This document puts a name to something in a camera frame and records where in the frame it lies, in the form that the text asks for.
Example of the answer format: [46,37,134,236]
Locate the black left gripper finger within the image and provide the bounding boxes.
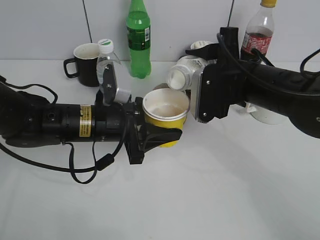
[142,124,183,153]

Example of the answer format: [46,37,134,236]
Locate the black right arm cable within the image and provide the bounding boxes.
[216,32,320,96]

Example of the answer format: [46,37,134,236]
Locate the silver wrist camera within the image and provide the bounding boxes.
[97,63,132,106]
[189,67,208,124]

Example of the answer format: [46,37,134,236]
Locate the black ceramic mug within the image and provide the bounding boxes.
[63,43,100,87]

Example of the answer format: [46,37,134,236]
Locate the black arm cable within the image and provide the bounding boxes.
[0,74,131,185]
[216,32,320,96]

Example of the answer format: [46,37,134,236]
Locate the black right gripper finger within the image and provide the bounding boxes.
[185,43,219,61]

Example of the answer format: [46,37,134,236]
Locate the red ceramic mug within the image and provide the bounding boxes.
[152,83,191,101]

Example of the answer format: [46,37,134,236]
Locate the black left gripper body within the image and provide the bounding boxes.
[95,90,145,165]

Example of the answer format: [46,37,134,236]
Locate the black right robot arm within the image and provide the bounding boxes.
[186,27,320,138]

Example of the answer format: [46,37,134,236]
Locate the brown coffee drink bottle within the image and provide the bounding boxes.
[190,40,213,50]

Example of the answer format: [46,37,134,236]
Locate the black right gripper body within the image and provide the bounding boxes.
[201,27,253,120]

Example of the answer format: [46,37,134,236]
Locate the yellow paper cup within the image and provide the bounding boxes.
[142,88,191,149]

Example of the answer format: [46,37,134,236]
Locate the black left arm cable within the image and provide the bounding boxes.
[0,74,131,185]

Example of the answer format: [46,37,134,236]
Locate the milk bottle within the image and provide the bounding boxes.
[166,55,209,91]

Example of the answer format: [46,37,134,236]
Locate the clear water bottle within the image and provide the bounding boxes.
[96,39,121,85]

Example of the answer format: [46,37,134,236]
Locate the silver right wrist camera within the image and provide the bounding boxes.
[189,67,208,124]

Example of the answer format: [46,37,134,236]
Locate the white ceramic mug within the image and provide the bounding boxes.
[236,102,289,126]

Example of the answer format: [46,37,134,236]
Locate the cola bottle yellow cap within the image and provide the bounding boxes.
[239,0,278,66]

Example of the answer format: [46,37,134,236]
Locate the green soda bottle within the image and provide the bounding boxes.
[126,0,152,79]

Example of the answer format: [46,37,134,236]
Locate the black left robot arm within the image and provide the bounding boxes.
[0,77,182,165]

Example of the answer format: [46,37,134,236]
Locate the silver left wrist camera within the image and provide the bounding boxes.
[97,63,132,106]

